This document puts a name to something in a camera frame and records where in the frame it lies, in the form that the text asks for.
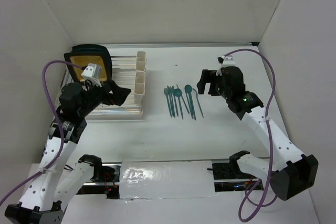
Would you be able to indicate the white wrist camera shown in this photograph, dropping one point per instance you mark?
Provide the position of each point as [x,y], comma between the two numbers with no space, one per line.
[92,73]
[225,61]

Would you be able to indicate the dark teal plate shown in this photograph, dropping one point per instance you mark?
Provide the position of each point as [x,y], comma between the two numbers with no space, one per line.
[90,48]

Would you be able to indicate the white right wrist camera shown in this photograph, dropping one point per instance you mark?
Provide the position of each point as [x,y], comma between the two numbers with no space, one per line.
[225,61]

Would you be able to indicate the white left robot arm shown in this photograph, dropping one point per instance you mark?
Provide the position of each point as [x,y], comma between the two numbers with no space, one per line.
[47,196]

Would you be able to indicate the white taped cover panel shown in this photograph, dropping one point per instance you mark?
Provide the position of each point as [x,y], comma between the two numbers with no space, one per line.
[166,180]

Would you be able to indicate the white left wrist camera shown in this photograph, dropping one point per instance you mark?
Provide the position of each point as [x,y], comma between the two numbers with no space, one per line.
[92,73]

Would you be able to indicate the white utensil holder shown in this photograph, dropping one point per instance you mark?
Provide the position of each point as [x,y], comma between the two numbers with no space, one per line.
[139,83]

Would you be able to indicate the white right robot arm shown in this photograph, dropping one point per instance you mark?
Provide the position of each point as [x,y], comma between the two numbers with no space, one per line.
[292,170]

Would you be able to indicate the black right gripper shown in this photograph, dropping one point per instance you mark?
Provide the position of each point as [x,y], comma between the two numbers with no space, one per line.
[206,77]

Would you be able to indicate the clear plastic dish rack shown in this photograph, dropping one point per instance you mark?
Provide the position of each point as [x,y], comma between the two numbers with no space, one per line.
[92,85]

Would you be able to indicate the yellow square plate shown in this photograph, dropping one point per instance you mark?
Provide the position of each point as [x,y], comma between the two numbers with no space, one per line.
[82,59]

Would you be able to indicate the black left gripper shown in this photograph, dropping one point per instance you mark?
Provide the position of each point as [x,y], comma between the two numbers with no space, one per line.
[119,94]

